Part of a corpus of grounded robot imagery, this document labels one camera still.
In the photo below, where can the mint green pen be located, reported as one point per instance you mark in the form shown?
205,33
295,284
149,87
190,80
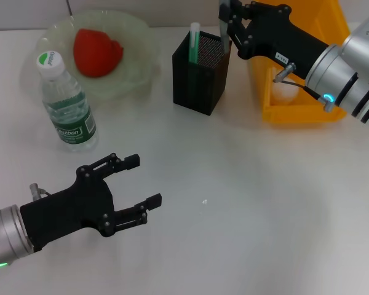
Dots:
193,43

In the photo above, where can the clear green-label water bottle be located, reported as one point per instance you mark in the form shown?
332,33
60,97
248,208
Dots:
70,116

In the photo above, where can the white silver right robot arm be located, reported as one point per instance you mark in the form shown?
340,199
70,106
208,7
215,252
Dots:
350,77

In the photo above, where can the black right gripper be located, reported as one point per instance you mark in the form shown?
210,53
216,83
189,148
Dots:
280,33

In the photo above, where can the yellow plastic storage bin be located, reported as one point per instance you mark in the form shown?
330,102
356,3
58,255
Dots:
295,107

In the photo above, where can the white paper ball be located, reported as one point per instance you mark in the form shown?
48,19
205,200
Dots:
284,90

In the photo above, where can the red-orange fruit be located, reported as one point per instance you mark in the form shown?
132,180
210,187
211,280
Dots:
95,52

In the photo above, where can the grey pen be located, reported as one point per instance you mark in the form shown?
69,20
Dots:
224,33

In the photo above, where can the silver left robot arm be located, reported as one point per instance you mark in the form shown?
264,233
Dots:
6,236

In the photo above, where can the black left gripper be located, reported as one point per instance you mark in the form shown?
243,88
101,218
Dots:
70,212

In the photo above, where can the pale green glass fruit plate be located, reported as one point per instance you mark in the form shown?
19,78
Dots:
135,61

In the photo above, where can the black mesh pen holder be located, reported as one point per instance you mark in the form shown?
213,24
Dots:
203,89

